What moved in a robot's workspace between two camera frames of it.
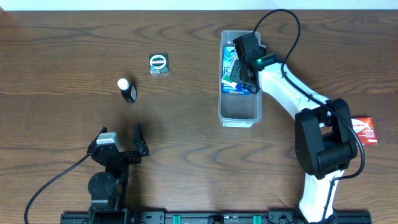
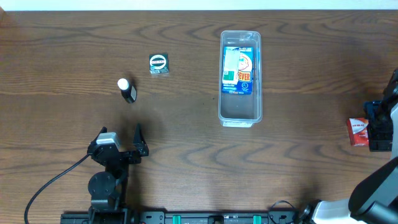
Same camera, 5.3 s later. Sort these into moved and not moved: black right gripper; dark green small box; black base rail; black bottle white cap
Moved: black right gripper
Not moved: dark green small box; black base rail; black bottle white cap
